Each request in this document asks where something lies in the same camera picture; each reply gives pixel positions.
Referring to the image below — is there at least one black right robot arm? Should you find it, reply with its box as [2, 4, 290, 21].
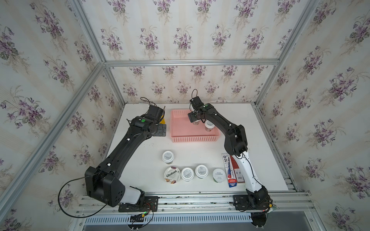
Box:
[188, 96, 271, 209]

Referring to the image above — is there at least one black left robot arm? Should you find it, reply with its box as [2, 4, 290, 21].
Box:
[85, 105, 165, 207]

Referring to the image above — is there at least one pink plastic basket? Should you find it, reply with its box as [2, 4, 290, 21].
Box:
[170, 109, 220, 142]

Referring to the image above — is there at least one white yogurt cup back left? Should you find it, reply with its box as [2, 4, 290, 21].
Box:
[162, 151, 174, 165]

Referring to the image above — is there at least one Chobani yogurt cup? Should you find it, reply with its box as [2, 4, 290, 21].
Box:
[163, 166, 181, 184]

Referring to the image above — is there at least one green rimmed yogurt cup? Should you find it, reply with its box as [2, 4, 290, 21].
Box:
[213, 168, 226, 183]

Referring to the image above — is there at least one red pencil box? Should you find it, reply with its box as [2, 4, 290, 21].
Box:
[230, 156, 245, 183]

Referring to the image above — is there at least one small circuit board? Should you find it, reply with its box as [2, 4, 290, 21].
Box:
[129, 214, 145, 223]

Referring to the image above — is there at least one white ventilation grille strip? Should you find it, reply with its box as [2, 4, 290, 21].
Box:
[84, 212, 252, 226]

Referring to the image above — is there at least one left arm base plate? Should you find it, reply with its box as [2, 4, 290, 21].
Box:
[118, 196, 159, 212]

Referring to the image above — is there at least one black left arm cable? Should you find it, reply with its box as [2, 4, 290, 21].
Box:
[57, 173, 108, 218]

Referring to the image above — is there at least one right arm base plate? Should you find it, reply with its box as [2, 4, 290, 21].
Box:
[233, 194, 273, 211]

